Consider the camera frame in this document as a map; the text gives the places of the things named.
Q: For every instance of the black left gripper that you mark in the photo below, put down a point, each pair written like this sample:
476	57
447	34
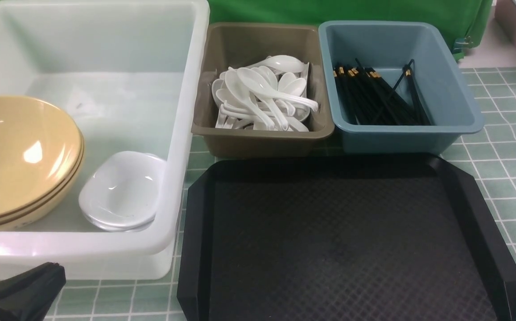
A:
29	295

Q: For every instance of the yellow noodle bowl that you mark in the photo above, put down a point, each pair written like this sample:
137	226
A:
39	145

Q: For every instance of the white ceramic soup spoon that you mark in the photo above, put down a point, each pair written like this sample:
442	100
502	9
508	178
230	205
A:
258	85

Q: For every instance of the stacked yellow bowls in tub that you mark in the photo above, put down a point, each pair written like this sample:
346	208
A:
43	206

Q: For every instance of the stacked white dishes in tub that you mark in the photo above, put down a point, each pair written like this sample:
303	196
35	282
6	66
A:
124	223

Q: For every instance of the large white plastic tub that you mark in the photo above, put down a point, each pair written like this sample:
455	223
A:
127	71

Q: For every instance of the brown plastic bin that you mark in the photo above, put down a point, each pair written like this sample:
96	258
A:
243	44

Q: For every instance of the black plastic serving tray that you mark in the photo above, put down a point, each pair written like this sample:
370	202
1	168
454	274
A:
394	237

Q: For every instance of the black chopsticks bundle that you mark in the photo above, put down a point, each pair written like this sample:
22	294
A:
370	100

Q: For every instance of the blue plastic bin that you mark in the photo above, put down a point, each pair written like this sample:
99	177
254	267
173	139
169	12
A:
387	46

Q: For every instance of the green checkered table mat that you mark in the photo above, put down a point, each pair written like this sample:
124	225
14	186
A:
489	156

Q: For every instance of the green backdrop cloth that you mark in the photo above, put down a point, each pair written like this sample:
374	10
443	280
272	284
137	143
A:
461	22

